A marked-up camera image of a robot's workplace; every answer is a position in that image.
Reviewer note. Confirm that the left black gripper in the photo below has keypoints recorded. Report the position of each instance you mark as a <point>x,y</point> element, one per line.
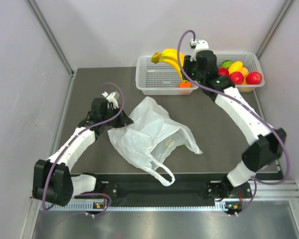
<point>123,120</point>

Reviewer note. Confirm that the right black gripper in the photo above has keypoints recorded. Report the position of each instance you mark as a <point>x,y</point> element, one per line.
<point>188,63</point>

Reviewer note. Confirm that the orange tangerine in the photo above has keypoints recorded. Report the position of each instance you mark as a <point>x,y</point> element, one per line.
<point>185,84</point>

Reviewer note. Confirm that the white plastic bag with fruit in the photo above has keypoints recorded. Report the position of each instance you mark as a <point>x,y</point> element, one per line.
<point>151,138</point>

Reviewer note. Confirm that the yellow banana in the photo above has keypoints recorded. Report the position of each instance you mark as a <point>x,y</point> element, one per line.
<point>171,57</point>

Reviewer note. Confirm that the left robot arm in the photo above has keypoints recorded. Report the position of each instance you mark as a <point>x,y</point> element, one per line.
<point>52,179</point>

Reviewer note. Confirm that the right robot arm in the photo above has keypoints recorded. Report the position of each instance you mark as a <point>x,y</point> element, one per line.
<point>266,144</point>

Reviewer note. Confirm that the orange fruit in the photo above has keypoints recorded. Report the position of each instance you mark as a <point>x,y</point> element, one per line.
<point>244,72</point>

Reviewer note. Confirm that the white basket holding fruit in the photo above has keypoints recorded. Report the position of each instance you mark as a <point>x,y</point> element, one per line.
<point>249,61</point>

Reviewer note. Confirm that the red apple middle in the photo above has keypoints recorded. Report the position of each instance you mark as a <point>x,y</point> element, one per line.
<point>223,71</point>

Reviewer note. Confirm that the red apple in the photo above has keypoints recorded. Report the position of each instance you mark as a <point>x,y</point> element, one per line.
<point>254,78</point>
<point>237,78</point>
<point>223,71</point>

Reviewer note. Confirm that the green lime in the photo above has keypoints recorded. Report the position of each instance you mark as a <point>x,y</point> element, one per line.
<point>226,64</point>

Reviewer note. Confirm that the empty white plastic basket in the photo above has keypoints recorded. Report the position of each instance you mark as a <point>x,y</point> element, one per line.
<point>158,79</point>

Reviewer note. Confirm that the yellow mango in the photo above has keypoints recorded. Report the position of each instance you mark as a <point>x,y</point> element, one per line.
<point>235,67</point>

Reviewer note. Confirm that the red apple front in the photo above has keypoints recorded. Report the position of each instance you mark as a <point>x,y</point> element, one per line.
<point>237,78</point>

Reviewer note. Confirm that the red apple right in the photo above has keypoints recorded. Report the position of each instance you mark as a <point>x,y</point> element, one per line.
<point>254,78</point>

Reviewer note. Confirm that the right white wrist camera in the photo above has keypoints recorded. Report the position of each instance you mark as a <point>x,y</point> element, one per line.
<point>197,46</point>

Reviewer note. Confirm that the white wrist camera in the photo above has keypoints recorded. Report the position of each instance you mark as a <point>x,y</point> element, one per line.
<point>197,46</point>
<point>112,98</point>

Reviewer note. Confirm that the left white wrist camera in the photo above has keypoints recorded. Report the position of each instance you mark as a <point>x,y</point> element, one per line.
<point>112,98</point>

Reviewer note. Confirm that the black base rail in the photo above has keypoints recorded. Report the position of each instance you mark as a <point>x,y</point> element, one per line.
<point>189,189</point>

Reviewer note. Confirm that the grey slotted cable duct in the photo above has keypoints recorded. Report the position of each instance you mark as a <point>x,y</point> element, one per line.
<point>98,206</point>

